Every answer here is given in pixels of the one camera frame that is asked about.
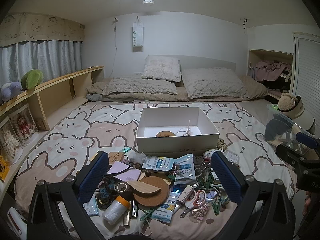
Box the dark patterned strap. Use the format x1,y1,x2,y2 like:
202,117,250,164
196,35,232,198
96,175,118,210

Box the carved wooden tile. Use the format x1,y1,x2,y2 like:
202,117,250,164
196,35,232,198
108,152,125,166

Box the person's right hand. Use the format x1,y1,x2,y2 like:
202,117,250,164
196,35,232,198
303,191,313,217

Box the clear plastic bag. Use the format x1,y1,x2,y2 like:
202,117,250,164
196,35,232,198
129,152,147,167

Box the bag of pink beads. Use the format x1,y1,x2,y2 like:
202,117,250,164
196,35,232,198
191,201,210,224

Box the light blue curtain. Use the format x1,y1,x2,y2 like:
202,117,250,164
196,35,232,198
0,41,83,88

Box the dark blue cloth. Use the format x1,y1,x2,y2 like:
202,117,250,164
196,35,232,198
264,119,290,143

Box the green cord bundle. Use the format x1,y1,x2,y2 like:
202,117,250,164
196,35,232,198
200,172,220,190

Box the display case with white doll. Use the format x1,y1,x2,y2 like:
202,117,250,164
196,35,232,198
0,117,24,165

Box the clear plastic storage bin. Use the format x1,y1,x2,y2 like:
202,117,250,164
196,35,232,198
264,104,318,155

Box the yellow sign card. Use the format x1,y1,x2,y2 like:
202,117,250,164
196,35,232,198
0,155,10,182

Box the brown plush bear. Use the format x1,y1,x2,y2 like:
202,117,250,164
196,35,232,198
277,93,297,112

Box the purple plush toy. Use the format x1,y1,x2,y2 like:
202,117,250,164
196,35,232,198
0,81,23,103

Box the blue white packet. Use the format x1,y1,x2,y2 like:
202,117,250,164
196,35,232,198
142,154,175,172
174,154,197,185
150,191,180,223

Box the small brown tape roll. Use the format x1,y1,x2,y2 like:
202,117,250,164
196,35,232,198
115,181,130,193

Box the dark clothes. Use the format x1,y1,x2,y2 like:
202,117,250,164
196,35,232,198
265,75,292,93

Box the clear plastic case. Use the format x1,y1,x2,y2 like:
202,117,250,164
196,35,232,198
224,151,240,164

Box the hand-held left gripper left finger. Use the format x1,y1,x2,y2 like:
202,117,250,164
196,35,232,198
26,151,109,240

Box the light blue mask packet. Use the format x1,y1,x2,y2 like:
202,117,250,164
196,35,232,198
82,195,100,217

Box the fluffy beige pillow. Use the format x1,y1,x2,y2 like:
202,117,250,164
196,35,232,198
141,55,182,83

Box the white looped cable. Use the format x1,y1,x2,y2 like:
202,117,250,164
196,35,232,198
176,120,194,137

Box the green plush toy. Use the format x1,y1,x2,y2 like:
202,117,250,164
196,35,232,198
20,69,43,90

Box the white cardboard box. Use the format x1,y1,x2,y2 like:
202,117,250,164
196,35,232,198
136,107,220,155

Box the orange white scissors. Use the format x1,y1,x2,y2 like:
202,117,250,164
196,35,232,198
180,189,207,218

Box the pink clothes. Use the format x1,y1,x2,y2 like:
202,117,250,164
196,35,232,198
251,60,292,82

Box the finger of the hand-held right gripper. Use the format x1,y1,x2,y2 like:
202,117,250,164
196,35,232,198
295,132,320,150
276,144,320,174

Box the beige rope knot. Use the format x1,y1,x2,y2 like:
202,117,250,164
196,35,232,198
216,138,227,153

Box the beige printed valance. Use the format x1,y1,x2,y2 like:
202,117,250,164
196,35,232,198
0,12,85,47

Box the plastic bag roll orange cap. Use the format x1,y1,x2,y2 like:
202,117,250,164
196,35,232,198
102,195,131,225

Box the white handheld device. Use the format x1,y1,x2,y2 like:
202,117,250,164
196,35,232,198
7,207,28,240

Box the large round cork mat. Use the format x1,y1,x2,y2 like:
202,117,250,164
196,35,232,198
134,176,170,208

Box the bear printed blanket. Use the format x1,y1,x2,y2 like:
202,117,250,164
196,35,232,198
14,101,298,240

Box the square knit beige pillow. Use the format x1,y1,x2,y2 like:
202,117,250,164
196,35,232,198
181,67,247,99

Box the wooden wall niche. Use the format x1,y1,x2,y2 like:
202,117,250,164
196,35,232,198
247,49,294,100

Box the white louvered door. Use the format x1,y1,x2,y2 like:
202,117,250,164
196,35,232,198
292,32,320,135

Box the white cylindrical cup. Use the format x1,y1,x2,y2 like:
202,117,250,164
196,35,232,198
285,96,316,133

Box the display case with red doll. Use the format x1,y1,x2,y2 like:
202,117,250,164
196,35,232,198
9,104,39,147

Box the folded beige blanket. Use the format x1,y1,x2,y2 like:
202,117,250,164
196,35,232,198
102,77,177,96

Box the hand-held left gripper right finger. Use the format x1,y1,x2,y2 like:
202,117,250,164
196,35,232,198
211,151,295,240

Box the purple paper note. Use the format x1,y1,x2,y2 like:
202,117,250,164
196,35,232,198
107,160,142,182

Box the beige duvet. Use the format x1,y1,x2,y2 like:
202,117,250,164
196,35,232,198
86,75,269,102

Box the small white box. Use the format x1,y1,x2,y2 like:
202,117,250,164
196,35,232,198
176,185,193,203

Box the white headboard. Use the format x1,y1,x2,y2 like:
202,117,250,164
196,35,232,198
145,54,237,71

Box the wooden bedside shelf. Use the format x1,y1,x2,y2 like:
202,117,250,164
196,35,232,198
0,66,105,188

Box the green clothespin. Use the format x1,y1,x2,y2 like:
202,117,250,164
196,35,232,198
212,197,223,215
139,209,155,222

